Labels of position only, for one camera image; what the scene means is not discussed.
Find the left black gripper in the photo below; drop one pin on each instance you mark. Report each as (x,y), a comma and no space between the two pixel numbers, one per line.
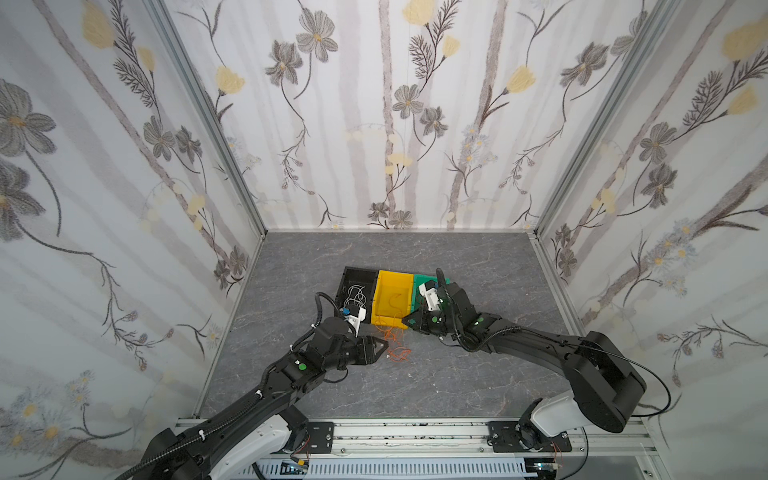
(365,349)

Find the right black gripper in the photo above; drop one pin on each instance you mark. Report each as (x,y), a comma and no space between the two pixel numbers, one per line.
(429,321)

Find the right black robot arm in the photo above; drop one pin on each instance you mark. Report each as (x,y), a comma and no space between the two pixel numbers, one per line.
(605,387)

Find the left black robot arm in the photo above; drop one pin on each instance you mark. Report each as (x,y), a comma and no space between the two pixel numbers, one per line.
(197,451)

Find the green plastic bin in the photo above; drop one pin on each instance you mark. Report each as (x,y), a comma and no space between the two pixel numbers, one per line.
(416,303)

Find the yellow plastic bin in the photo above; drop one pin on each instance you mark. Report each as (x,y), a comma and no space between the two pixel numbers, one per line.
(392,299)

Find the black plastic bin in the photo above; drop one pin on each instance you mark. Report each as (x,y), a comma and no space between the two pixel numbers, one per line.
(357,287)

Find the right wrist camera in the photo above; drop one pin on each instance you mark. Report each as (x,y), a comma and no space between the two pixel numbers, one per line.
(429,293)

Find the white slotted cable duct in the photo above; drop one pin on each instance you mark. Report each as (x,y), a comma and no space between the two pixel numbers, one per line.
(403,468)

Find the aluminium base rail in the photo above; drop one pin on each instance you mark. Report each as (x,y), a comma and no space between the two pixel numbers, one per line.
(461,437)

